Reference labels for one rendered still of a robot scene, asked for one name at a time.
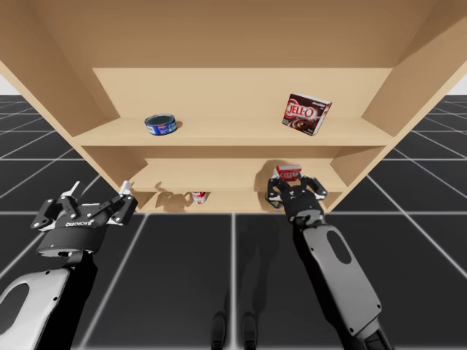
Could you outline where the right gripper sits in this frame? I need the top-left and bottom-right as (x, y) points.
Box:
(264, 175), (328, 225)

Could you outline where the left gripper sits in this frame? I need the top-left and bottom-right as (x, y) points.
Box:
(30, 180), (139, 257)

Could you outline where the red and white carton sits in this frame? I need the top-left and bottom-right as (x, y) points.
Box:
(274, 164), (304, 184)

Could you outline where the brown and white carton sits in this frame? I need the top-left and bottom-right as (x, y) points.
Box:
(281, 93), (334, 137)

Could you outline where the blue flat can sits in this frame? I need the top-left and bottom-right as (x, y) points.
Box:
(144, 113), (179, 137)

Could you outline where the pale wooden shelf unit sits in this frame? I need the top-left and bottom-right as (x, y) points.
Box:
(0, 0), (467, 214)

